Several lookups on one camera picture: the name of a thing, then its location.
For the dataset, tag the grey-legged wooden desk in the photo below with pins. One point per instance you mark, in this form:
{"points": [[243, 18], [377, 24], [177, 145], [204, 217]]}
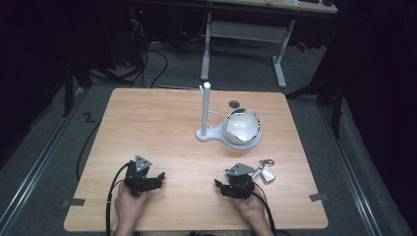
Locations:
{"points": [[246, 31]]}

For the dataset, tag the person's left hand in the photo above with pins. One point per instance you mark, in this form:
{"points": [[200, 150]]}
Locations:
{"points": [[129, 206]]}

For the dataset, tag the metal floor rail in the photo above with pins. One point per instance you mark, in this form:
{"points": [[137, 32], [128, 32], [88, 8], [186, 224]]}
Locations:
{"points": [[350, 170], [36, 154]]}

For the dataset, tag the white stand with pole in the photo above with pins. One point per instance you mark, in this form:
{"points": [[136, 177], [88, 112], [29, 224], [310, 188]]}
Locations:
{"points": [[206, 111]]}

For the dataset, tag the white round bowl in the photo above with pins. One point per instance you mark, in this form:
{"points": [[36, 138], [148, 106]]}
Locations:
{"points": [[242, 126]]}

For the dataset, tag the black metal stand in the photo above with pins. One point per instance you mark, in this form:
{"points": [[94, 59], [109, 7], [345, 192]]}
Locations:
{"points": [[70, 78], [331, 95]]}

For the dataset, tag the person's right hand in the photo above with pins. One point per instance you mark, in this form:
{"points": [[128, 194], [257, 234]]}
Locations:
{"points": [[250, 208]]}

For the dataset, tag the dark round table grommet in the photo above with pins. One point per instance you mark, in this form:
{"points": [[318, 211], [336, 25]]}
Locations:
{"points": [[234, 104]]}

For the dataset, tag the grey tape strip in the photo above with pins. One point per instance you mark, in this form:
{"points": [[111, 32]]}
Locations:
{"points": [[74, 202], [318, 197]]}

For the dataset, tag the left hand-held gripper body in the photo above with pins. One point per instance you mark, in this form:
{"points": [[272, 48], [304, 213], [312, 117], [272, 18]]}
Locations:
{"points": [[137, 178]]}

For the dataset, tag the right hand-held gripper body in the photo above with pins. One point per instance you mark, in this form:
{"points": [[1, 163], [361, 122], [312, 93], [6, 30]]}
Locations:
{"points": [[242, 183]]}

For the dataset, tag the black floor tape mark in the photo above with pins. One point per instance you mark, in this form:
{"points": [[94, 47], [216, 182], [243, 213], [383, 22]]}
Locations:
{"points": [[88, 117]]}

